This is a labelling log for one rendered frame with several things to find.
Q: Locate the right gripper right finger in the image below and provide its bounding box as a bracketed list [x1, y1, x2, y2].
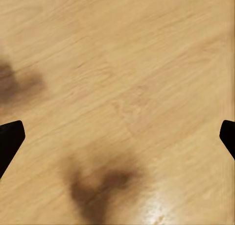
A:
[219, 120, 235, 159]

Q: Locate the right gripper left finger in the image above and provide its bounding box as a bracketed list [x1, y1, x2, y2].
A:
[0, 120, 25, 178]

